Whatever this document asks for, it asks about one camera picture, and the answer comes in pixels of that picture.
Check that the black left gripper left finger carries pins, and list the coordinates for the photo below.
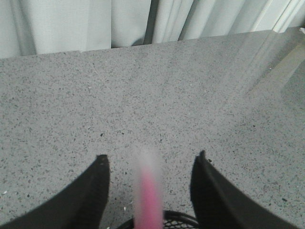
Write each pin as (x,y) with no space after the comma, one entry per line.
(79,206)

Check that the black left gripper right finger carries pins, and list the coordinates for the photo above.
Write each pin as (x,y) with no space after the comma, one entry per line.
(218,204)

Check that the pink pen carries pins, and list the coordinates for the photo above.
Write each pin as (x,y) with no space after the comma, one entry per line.
(147,190)

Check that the black mesh pen holder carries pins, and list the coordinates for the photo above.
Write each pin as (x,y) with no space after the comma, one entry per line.
(171,220)

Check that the grey curtain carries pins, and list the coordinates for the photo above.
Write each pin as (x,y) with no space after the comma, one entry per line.
(30,27)

